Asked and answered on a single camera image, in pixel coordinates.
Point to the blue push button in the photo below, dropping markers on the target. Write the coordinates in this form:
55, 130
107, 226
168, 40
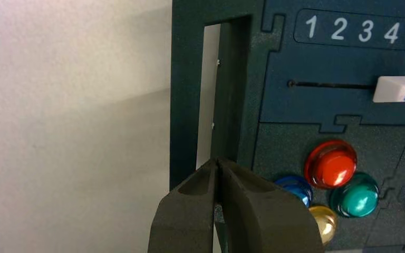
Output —
297, 188

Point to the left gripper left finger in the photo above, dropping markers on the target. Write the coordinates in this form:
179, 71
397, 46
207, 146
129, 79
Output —
185, 223

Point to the teal push button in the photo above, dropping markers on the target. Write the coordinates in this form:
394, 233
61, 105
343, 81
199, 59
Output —
356, 197

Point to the yellow push button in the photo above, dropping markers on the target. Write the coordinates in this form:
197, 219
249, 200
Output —
324, 223

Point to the white slider knob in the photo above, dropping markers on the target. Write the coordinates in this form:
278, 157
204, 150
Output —
396, 89

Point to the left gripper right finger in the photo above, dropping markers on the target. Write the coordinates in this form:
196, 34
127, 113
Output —
265, 223

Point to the grey and dark blue control box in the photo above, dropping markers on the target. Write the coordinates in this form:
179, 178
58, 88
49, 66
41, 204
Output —
328, 104

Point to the orange red push button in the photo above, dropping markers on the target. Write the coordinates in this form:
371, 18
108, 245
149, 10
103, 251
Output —
330, 166

